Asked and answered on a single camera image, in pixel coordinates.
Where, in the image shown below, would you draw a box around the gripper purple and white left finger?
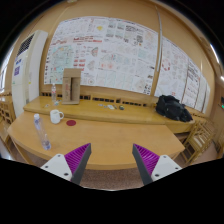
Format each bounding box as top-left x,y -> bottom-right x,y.
42,143 -> 91,185

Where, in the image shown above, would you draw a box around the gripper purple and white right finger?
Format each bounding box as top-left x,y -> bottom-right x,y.
132,144 -> 181,185

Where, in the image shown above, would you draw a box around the clear plastic water bottle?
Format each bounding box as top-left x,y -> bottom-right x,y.
34,114 -> 51,150

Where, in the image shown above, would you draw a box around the dark red round coaster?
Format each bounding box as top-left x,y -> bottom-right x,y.
66,120 -> 76,126

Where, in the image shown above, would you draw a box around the white ceramic mug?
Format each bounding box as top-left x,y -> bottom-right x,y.
50,109 -> 64,124

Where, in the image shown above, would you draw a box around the wooden chair at right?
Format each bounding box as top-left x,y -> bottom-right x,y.
181,121 -> 216,165

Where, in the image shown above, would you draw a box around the wooden chair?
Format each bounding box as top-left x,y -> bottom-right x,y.
0,89 -> 17,143
181,121 -> 216,165

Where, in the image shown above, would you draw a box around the black backpack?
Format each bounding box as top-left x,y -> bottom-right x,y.
156,95 -> 193,122

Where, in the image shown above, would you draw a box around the small items on far table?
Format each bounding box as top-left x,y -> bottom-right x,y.
98,104 -> 125,110

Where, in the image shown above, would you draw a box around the far clear plastic bottle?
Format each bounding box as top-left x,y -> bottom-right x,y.
51,83 -> 57,102

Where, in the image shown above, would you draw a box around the brown cardboard box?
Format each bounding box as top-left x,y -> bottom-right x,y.
62,68 -> 81,105

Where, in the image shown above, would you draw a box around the wooden chair at left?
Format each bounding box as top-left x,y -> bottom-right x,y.
0,89 -> 17,143

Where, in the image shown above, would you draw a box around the white standing air conditioner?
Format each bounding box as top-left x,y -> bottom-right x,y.
12,30 -> 48,117

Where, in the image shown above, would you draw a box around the right wall poster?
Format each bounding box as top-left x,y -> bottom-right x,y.
155,38 -> 210,113

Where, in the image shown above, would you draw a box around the large left wall poster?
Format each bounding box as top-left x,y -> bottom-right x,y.
44,16 -> 158,94

